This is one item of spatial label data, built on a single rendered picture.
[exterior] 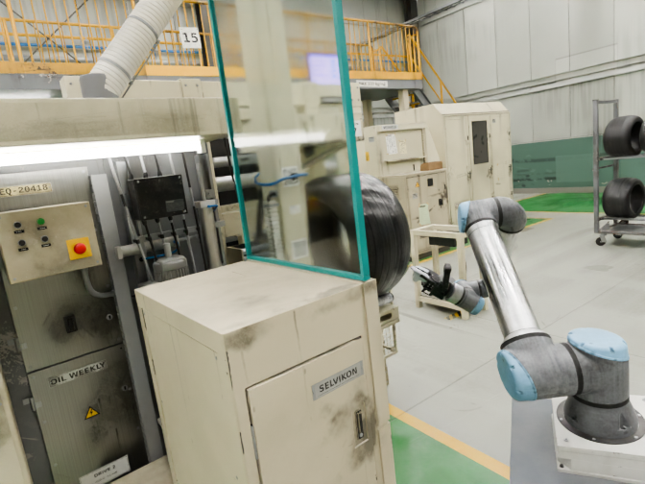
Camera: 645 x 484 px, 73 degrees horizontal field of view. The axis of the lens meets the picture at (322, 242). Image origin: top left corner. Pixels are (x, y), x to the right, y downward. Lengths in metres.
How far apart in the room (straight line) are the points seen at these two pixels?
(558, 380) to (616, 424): 0.21
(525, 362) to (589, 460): 0.32
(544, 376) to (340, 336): 0.65
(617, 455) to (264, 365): 1.03
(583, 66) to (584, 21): 1.03
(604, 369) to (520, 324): 0.24
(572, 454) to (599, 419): 0.13
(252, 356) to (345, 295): 0.25
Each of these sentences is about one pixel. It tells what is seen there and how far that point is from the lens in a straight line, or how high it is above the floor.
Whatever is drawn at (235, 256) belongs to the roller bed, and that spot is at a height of 1.16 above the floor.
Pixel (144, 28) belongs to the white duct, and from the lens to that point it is 1.90.
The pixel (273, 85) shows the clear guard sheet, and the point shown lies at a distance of 1.21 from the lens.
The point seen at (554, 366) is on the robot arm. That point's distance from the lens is 1.43.
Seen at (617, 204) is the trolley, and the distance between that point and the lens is 6.81.
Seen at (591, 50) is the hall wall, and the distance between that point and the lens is 13.24.
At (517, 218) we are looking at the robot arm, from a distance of 1.78.
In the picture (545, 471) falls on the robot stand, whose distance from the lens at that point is 1.57.
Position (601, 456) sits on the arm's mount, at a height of 0.67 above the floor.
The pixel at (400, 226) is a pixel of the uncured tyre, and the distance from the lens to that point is 1.86.
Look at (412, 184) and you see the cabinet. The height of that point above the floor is 1.10.
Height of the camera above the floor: 1.55
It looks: 10 degrees down
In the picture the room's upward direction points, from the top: 7 degrees counter-clockwise
